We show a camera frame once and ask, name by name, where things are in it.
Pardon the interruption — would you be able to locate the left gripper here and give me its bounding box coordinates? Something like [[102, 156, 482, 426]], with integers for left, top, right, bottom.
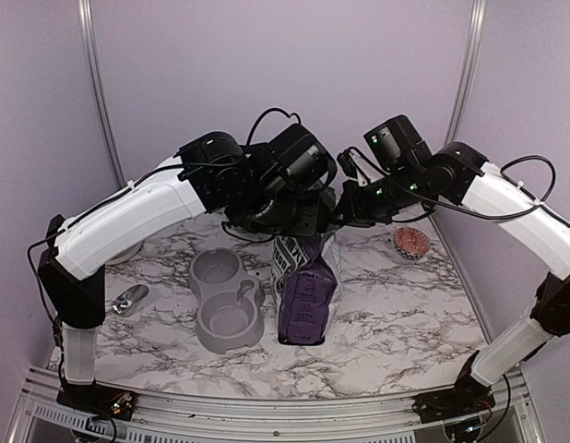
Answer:
[[243, 179, 323, 236]]

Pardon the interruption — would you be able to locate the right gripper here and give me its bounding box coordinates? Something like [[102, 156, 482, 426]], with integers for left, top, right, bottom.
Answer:
[[332, 163, 429, 226]]

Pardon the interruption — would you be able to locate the purple pet food bag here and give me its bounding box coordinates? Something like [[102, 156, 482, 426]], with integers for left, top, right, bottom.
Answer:
[[270, 233, 342, 346]]

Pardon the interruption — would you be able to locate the grey double pet bowl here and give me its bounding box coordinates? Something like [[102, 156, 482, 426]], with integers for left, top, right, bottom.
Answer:
[[189, 248, 266, 354]]

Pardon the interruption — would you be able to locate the metal food scoop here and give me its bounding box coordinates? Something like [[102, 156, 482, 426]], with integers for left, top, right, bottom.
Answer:
[[112, 284, 149, 317]]

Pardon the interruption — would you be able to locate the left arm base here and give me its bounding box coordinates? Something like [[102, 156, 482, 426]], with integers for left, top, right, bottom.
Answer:
[[56, 386, 137, 421]]

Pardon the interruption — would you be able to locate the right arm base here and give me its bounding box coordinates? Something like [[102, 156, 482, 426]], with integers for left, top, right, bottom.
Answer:
[[412, 389, 496, 424]]

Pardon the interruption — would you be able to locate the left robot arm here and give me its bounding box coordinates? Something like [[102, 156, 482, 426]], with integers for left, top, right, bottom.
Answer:
[[38, 124, 337, 411]]

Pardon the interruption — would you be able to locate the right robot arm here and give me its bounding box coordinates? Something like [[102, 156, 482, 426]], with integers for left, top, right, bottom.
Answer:
[[335, 114, 570, 413]]

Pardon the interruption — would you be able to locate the red patterned small bowl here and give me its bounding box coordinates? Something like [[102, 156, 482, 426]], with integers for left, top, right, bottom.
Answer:
[[393, 227, 431, 260]]

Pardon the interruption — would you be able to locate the grey round plate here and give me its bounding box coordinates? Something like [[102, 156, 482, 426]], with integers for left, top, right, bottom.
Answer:
[[106, 242, 143, 266]]

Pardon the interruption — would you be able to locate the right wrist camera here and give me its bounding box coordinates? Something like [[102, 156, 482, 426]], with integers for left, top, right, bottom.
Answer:
[[337, 147, 372, 186]]

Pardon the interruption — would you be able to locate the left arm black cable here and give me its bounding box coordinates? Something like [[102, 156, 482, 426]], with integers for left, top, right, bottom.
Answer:
[[27, 108, 300, 393]]

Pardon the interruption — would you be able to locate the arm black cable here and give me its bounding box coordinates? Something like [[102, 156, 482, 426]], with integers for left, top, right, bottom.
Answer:
[[386, 155, 557, 227], [27, 108, 300, 393]]

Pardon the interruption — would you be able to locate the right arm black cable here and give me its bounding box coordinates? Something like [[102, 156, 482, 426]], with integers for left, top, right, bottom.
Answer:
[[386, 155, 557, 227]]

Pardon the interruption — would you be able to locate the right aluminium frame post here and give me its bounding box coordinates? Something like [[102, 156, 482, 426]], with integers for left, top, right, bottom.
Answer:
[[444, 0, 488, 145]]

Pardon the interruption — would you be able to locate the aluminium frame post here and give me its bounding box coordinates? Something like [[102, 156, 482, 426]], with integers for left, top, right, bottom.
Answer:
[[444, 0, 488, 145], [77, 0, 126, 188]]

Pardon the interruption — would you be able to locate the left aluminium frame post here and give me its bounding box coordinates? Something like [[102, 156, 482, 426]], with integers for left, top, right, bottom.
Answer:
[[77, 0, 126, 188]]

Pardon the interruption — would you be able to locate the front aluminium rail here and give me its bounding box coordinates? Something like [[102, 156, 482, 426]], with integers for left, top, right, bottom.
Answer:
[[6, 367, 544, 442]]

